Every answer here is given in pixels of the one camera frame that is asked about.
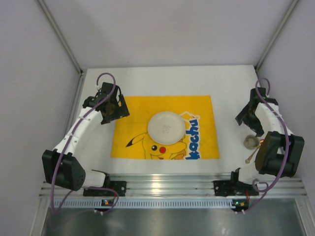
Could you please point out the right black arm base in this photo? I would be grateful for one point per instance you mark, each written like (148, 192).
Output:
(225, 188)

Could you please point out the yellow Pikachu placemat cloth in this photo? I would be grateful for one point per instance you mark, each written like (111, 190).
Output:
(132, 140)

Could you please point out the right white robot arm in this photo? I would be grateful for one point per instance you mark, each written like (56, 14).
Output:
(279, 150)

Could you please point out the right aluminium frame post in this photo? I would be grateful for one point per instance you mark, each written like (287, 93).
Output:
(277, 33)

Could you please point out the small grey metal cup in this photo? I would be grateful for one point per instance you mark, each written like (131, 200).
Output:
(251, 142)

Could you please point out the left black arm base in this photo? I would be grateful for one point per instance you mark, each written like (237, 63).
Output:
(118, 186)

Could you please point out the left aluminium frame post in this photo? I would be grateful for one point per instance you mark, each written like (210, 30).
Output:
(58, 33)

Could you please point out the cream round plate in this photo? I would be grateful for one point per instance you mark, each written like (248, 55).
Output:
(166, 128)

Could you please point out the aluminium frame post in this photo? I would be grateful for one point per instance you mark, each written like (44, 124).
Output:
(277, 33)
(58, 33)

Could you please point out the aluminium mounting rail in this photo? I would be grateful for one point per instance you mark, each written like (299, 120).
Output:
(164, 186)

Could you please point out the gold spoon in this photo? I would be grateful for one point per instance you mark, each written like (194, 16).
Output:
(247, 161)

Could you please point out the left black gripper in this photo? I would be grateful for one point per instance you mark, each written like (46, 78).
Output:
(122, 108)

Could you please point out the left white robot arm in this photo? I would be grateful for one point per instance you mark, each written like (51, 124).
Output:
(65, 166)

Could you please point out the slotted cable duct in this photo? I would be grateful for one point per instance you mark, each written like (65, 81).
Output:
(151, 203)

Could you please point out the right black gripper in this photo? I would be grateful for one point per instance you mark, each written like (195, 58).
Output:
(245, 118)

